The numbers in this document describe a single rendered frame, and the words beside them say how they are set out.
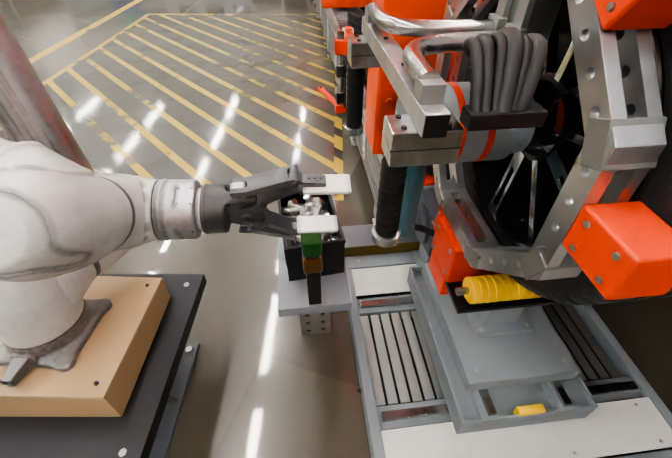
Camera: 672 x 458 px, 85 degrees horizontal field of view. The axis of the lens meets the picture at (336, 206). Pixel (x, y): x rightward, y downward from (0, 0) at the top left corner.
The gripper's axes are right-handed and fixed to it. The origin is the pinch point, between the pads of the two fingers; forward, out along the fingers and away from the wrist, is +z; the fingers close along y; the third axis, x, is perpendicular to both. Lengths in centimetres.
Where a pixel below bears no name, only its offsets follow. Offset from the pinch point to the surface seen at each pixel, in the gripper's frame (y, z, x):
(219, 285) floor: -95, -32, 15
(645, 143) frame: 24.5, 29.3, -5.9
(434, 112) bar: 21.7, 8.1, 0.3
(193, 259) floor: -101, -44, 28
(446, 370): -54, 36, -24
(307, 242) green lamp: -13.9, -3.7, -0.6
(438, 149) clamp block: 16.4, 10.5, -0.9
